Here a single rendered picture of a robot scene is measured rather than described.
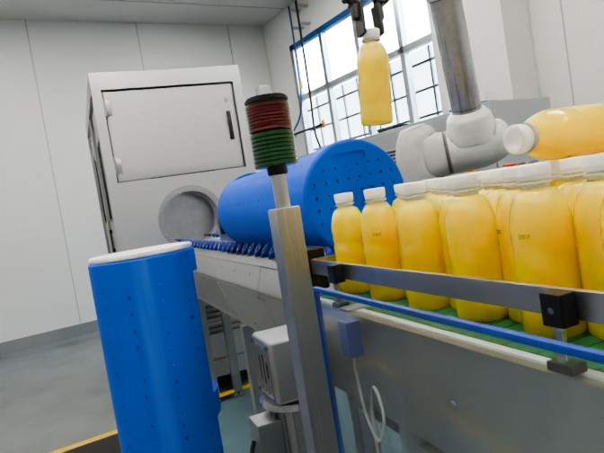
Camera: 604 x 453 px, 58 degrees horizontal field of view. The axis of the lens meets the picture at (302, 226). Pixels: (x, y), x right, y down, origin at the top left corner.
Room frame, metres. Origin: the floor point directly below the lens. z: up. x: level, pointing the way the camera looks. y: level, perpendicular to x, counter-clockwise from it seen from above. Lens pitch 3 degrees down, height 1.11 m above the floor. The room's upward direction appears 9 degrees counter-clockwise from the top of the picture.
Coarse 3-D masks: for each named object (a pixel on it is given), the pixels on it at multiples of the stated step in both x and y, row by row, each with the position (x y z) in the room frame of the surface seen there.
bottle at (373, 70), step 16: (368, 48) 1.18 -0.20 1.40; (384, 48) 1.19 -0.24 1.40; (368, 64) 1.17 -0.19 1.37; (384, 64) 1.18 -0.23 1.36; (368, 80) 1.18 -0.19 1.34; (384, 80) 1.18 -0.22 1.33; (368, 96) 1.18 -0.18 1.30; (384, 96) 1.18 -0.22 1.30; (368, 112) 1.18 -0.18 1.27; (384, 112) 1.18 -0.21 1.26
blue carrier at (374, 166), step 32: (320, 160) 1.30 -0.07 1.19; (352, 160) 1.33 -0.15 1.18; (384, 160) 1.36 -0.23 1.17; (224, 192) 2.04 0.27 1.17; (256, 192) 1.63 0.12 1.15; (320, 192) 1.29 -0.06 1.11; (352, 192) 1.32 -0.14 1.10; (224, 224) 2.02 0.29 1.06; (256, 224) 1.66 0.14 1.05; (320, 224) 1.29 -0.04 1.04
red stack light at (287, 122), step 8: (256, 104) 0.76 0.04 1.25; (264, 104) 0.75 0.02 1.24; (272, 104) 0.76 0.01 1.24; (280, 104) 0.76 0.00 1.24; (288, 104) 0.78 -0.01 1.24; (248, 112) 0.77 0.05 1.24; (256, 112) 0.76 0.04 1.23; (264, 112) 0.75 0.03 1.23; (272, 112) 0.75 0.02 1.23; (280, 112) 0.76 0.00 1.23; (288, 112) 0.77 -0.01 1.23; (248, 120) 0.77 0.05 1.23; (256, 120) 0.76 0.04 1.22; (264, 120) 0.75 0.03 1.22; (272, 120) 0.76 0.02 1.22; (280, 120) 0.76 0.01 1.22; (288, 120) 0.77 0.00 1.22; (248, 128) 0.78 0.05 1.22; (256, 128) 0.76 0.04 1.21; (264, 128) 0.75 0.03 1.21; (272, 128) 0.75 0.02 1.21; (280, 128) 0.76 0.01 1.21; (288, 128) 0.77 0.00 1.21
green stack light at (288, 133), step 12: (264, 132) 0.75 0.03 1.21; (276, 132) 0.75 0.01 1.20; (288, 132) 0.76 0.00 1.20; (252, 144) 0.77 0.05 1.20; (264, 144) 0.76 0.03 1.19; (276, 144) 0.75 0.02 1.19; (288, 144) 0.76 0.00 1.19; (264, 156) 0.76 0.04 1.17; (276, 156) 0.75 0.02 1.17; (288, 156) 0.76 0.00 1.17; (264, 168) 0.79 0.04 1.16
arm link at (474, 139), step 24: (432, 0) 1.73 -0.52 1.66; (456, 0) 1.73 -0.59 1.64; (456, 24) 1.74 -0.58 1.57; (456, 48) 1.77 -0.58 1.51; (456, 72) 1.79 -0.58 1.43; (456, 96) 1.83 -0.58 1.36; (456, 120) 1.84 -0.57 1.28; (480, 120) 1.81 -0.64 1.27; (456, 144) 1.86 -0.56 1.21; (480, 144) 1.83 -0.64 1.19; (456, 168) 1.89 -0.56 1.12
